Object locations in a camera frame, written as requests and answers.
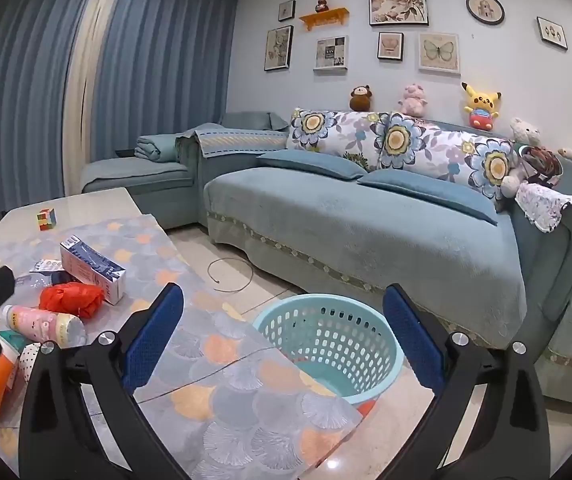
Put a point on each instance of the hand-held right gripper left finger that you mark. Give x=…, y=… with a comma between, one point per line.
x=153, y=340

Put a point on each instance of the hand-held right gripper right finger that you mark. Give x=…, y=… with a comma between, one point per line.
x=413, y=340

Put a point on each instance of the light blue plastic basket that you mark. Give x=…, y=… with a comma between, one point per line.
x=365, y=355

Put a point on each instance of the blue white carton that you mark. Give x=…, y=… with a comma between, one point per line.
x=91, y=267

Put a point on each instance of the polka dot wrapper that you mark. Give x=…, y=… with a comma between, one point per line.
x=28, y=360

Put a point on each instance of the pink label plastic bottle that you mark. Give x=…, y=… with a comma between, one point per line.
x=36, y=322

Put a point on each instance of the silver blister pack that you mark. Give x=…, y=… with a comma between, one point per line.
x=46, y=266

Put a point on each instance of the red plastic bag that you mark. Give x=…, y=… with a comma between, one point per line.
x=71, y=300

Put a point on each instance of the fan pattern tablecloth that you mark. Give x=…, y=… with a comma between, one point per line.
x=236, y=370

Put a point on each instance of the colourful puzzle cube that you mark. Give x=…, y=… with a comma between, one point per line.
x=46, y=219

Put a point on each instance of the blue fabric sofa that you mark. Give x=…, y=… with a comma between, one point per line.
x=345, y=240

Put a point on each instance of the blue pillow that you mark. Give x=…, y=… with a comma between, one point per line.
x=311, y=165
x=425, y=192

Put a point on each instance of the floral armrest cloth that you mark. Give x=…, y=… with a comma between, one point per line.
x=545, y=207

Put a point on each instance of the floral cushion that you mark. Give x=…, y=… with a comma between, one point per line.
x=490, y=167
x=415, y=147
x=331, y=132

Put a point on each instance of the folded blue blanket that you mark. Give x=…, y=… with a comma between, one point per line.
x=158, y=146

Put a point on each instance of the blue curtain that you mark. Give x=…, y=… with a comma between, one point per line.
x=26, y=90
x=166, y=60

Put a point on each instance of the striped blue armrest cloth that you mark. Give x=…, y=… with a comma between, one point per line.
x=236, y=141

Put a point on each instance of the beige sheer curtain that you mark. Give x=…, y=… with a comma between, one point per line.
x=86, y=85

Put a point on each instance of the white teddy bear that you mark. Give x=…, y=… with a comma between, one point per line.
x=524, y=132

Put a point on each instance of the pink pig plush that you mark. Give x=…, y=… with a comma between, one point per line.
x=413, y=100

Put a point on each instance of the yellow plush toy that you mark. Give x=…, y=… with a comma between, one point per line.
x=481, y=105

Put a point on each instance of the brown monkey plush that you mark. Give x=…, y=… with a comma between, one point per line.
x=360, y=99

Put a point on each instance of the butterfly picture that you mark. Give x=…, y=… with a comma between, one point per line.
x=439, y=52

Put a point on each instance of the small dark framed picture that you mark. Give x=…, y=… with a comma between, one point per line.
x=390, y=47

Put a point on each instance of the newspaper print picture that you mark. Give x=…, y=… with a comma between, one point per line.
x=332, y=52

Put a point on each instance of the tall black framed picture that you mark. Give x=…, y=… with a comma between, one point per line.
x=279, y=48

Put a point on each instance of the small white framed picture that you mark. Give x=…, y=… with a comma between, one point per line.
x=552, y=33

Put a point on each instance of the large flower painting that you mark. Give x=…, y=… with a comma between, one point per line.
x=398, y=2

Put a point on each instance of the round framed picture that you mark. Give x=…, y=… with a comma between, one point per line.
x=485, y=8

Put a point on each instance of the red gourd figurine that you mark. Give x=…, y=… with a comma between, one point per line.
x=322, y=2

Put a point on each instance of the small black framed picture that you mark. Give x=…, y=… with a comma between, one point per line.
x=287, y=10

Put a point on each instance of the orange wall shelf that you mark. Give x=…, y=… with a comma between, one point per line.
x=323, y=19

